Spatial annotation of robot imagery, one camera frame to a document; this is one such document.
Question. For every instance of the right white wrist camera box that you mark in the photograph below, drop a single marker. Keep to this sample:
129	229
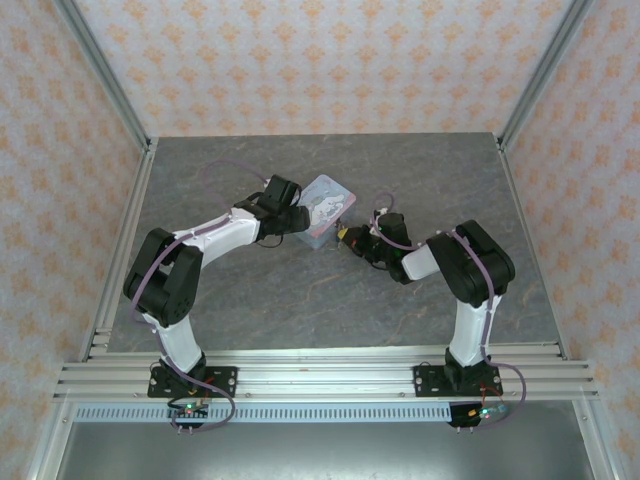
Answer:
382	212

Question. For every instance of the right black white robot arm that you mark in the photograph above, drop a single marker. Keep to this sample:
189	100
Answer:
480	270

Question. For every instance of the wide aluminium base rail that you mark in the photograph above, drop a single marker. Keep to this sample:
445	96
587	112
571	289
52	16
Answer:
325	380

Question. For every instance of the aluminium corner post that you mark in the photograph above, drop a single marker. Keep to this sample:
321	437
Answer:
540	80
110	80

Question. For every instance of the light blue cartoon tin box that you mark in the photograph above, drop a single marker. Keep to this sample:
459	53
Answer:
325	205

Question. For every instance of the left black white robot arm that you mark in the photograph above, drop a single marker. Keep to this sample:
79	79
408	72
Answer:
165	280

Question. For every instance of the small circuit board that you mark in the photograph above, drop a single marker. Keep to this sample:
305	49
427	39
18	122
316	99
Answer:
189	411
487	412

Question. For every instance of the aluminium side rail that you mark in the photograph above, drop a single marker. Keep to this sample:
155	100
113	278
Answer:
142	175
519	200

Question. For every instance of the aluminium lower frame bar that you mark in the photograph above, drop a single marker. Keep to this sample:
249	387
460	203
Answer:
597	445
47	445

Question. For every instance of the grey metal panel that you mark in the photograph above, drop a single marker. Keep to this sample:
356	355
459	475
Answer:
325	455

